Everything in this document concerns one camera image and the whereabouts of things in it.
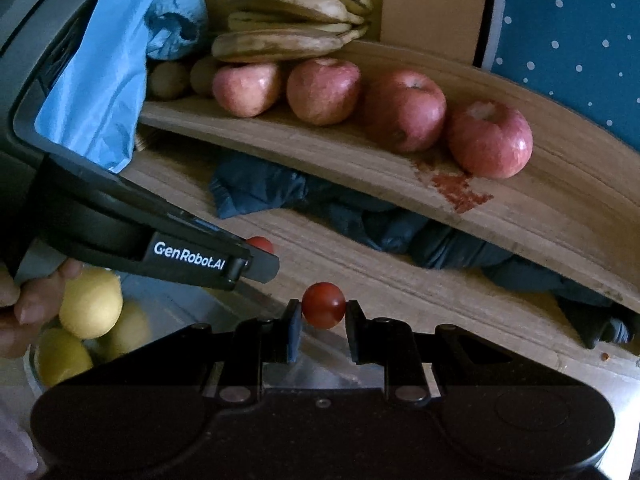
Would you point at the brown kiwi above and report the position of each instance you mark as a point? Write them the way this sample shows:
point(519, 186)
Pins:
point(170, 80)
point(201, 77)

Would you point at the bunch of bananas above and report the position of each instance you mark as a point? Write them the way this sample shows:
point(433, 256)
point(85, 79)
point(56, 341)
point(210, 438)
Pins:
point(285, 40)

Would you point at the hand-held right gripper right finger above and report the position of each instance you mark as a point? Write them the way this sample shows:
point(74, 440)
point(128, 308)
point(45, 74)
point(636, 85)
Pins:
point(356, 335)

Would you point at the pale spotted pear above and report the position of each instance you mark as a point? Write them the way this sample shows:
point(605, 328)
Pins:
point(131, 330)

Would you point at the cherry tomato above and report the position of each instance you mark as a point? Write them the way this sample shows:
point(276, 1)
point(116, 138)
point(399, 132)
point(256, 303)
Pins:
point(323, 305)
point(261, 244)

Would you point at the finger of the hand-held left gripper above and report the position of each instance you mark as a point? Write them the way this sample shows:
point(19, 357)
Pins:
point(262, 267)

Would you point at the wooden shelf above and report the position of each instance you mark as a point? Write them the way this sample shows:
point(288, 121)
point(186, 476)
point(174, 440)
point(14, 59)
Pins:
point(550, 210)

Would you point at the blue white-dotted cloth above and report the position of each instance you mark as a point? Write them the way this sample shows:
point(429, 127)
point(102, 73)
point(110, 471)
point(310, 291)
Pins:
point(575, 35)

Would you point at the crumpled blue cloth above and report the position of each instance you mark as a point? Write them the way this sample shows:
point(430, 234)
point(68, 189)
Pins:
point(180, 15)

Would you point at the light blue hanging garment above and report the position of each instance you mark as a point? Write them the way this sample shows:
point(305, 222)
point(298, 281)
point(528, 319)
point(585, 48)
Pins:
point(95, 85)

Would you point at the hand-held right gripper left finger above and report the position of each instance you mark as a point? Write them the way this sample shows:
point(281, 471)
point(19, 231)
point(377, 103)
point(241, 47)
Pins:
point(295, 332)

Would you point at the red apple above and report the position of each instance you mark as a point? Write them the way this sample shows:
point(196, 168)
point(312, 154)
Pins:
point(405, 110)
point(490, 140)
point(245, 87)
point(322, 90)

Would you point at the person's left hand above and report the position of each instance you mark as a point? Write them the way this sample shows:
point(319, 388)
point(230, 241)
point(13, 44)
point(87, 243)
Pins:
point(30, 305)

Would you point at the dark cloth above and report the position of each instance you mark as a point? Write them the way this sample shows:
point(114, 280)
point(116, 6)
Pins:
point(375, 225)

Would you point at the yellow-red apple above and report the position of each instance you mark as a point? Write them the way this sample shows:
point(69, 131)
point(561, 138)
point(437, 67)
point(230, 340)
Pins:
point(62, 360)

